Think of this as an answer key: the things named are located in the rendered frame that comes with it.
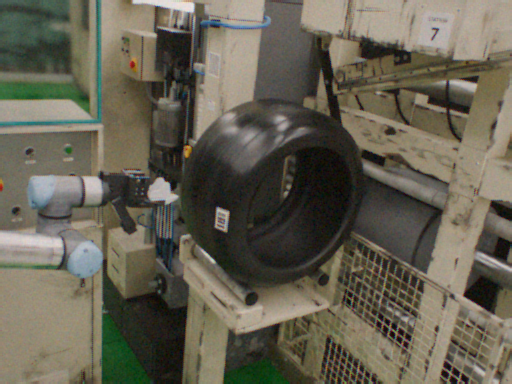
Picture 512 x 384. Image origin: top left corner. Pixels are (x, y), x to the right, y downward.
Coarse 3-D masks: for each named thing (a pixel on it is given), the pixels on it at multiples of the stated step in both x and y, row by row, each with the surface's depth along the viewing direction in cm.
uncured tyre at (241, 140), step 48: (240, 144) 137; (288, 144) 138; (336, 144) 148; (192, 192) 147; (240, 192) 136; (288, 192) 185; (336, 192) 176; (240, 240) 141; (288, 240) 182; (336, 240) 163
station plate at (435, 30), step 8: (424, 16) 130; (432, 16) 128; (440, 16) 126; (448, 16) 124; (424, 24) 130; (432, 24) 128; (440, 24) 126; (448, 24) 124; (424, 32) 130; (432, 32) 128; (440, 32) 126; (448, 32) 125; (424, 40) 130; (432, 40) 128; (440, 40) 127
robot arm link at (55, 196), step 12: (36, 180) 116; (48, 180) 117; (60, 180) 118; (72, 180) 120; (36, 192) 115; (48, 192) 116; (60, 192) 117; (72, 192) 119; (84, 192) 120; (36, 204) 116; (48, 204) 117; (60, 204) 118; (72, 204) 120; (60, 216) 119
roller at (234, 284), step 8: (200, 248) 175; (200, 256) 173; (208, 256) 171; (208, 264) 169; (216, 264) 166; (216, 272) 165; (224, 272) 162; (224, 280) 161; (232, 280) 158; (232, 288) 158; (240, 288) 155; (248, 288) 154; (240, 296) 154; (248, 296) 152; (256, 296) 153; (248, 304) 153
